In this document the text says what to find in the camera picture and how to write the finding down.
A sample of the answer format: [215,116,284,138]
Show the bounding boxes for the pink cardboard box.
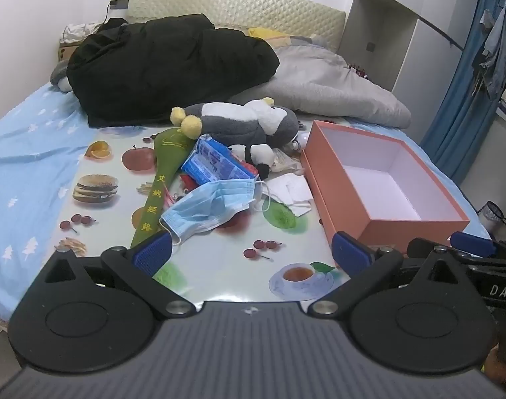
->
[301,120,469,252]

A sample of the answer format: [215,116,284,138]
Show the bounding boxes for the white tissue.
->
[262,173,314,217]

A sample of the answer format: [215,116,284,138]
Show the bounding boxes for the light blue bed sheet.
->
[0,80,493,321]

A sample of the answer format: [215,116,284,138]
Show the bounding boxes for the grey quilt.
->
[230,36,412,129]

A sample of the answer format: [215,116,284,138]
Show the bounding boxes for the fruit print table mat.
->
[51,127,347,305]

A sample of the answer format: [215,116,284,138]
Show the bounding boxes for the white round bottle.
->
[289,132,310,153]

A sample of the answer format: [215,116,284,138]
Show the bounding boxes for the small panda plush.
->
[229,144,275,180]

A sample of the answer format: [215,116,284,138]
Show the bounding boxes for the grey white penguin plush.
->
[170,97,300,149]

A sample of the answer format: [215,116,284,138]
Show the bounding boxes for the person right hand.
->
[484,346,506,385]

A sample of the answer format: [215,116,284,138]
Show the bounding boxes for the yellow pillow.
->
[248,27,288,41]

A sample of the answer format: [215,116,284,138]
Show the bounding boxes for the green massage stick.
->
[130,127,194,248]

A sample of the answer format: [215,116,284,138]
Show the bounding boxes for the cream padded headboard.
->
[126,0,346,52]

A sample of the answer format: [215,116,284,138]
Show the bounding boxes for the black jacket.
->
[66,14,279,128]

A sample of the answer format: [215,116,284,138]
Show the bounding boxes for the blue face mask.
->
[159,179,265,244]

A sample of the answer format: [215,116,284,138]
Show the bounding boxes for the clear plastic snack bag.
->
[271,149,304,175]

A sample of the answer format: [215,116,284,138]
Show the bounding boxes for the hanging clothes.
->
[472,3,506,104]

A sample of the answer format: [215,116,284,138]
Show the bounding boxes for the blue curtain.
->
[421,0,506,184]

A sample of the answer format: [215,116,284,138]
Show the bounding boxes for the white trash bin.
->
[477,201,506,240]

